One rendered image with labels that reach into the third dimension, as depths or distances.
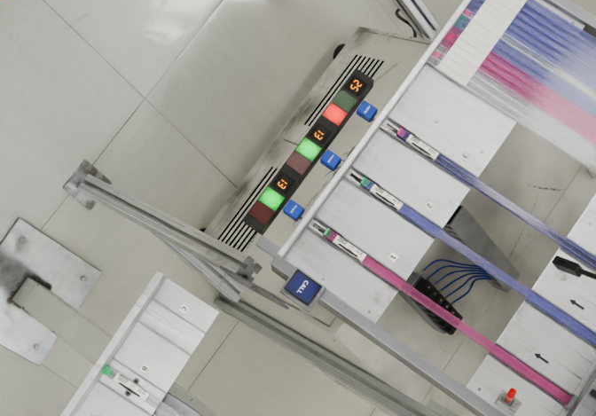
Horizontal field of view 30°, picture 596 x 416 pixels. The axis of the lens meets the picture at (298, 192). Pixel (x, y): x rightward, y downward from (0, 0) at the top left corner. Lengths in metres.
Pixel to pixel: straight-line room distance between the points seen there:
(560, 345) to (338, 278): 0.38
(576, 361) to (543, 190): 0.64
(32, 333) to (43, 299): 0.16
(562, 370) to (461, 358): 0.56
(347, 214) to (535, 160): 0.63
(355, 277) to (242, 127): 0.87
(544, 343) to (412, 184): 0.35
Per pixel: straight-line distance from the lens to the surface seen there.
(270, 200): 1.92
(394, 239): 1.90
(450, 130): 1.96
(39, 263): 2.48
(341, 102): 1.98
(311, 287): 1.84
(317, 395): 3.07
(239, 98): 2.64
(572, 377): 1.91
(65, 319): 2.29
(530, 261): 2.50
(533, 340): 1.90
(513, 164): 2.37
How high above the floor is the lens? 2.16
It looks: 50 degrees down
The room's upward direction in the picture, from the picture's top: 112 degrees clockwise
